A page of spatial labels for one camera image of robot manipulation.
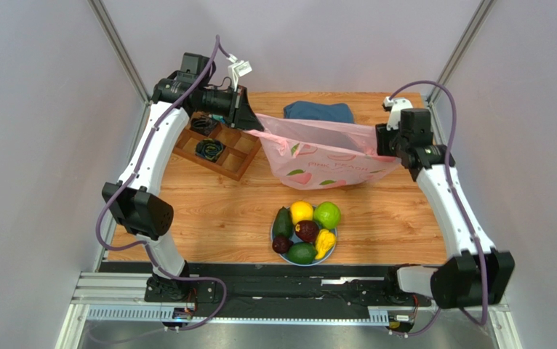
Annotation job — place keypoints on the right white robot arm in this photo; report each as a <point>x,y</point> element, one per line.
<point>476,271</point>

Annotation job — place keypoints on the wooden compartment tray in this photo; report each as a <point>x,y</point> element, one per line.
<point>240,149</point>

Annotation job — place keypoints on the pink plastic bag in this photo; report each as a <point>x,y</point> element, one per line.
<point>312,155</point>

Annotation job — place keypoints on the green fake lime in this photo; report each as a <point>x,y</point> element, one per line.
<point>301,253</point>

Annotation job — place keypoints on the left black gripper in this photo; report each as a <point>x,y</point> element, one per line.
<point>242,118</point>

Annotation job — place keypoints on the left aluminium corner post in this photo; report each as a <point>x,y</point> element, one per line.
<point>112,34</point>

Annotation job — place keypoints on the right aluminium corner post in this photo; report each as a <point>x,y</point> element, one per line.
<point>471,31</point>

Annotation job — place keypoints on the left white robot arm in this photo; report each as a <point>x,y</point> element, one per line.
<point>134,201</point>

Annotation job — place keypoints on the aluminium corner post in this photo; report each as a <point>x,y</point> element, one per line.
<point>471,31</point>
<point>112,34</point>

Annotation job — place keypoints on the aluminium frame rail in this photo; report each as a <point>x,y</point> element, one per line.
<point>106,312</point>

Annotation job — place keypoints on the dark red fake fruit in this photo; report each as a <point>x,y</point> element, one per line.
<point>281,244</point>

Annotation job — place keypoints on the green fake avocado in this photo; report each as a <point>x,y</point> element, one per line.
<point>283,225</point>

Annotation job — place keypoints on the dark purple fake mangosteen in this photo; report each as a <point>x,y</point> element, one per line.
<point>307,231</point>

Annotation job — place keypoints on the yellow fake lemon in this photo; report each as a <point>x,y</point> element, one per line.
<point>301,210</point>

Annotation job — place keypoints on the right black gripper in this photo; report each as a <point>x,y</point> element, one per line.
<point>382,142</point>

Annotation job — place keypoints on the blue cloth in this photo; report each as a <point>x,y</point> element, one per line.
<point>339,112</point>

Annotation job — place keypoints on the light green fake apple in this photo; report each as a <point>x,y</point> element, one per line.
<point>328,215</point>

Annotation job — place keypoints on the yellow fake pear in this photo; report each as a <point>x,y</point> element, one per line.
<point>325,241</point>

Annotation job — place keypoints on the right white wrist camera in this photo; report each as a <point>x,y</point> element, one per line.
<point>395,105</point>

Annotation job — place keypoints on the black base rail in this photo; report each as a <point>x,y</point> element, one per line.
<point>324,292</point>

